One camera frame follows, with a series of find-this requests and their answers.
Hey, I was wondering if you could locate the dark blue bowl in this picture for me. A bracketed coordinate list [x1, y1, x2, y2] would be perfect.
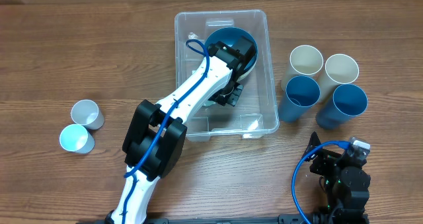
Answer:
[205, 27, 258, 74]

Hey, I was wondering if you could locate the small light blue cup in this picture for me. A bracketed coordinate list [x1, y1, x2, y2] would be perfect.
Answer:
[59, 124, 95, 154]

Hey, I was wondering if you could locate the cream bowl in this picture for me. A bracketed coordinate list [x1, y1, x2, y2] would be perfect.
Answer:
[237, 61, 256, 82]

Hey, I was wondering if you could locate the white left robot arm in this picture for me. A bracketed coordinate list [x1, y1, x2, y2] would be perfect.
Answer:
[104, 36, 256, 223]

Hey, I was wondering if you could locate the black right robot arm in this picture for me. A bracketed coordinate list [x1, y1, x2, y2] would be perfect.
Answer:
[303, 132, 371, 224]

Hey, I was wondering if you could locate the clear plastic storage bin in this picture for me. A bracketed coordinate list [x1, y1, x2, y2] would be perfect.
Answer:
[174, 9, 279, 141]

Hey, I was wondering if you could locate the tall blue cup left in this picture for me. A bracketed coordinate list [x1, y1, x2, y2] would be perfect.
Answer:
[278, 75, 321, 123]

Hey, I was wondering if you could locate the tall blue cup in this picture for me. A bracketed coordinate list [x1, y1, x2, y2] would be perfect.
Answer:
[315, 84, 368, 130]
[278, 75, 321, 123]

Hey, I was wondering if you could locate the tall blue cup right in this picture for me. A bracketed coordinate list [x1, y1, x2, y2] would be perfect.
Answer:
[315, 84, 368, 130]

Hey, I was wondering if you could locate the tall cream cup right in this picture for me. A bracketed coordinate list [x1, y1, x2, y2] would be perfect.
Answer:
[317, 54, 360, 102]

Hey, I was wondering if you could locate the tall cream cup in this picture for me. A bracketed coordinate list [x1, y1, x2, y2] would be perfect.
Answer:
[317, 54, 360, 102]
[281, 45, 324, 91]

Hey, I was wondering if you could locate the tall cream cup left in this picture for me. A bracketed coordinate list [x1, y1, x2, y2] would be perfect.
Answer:
[281, 45, 324, 91]

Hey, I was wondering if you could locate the small grey cup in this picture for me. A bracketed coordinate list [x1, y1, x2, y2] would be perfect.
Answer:
[70, 99, 104, 130]

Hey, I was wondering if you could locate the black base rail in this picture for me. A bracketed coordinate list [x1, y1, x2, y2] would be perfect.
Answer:
[79, 212, 315, 224]

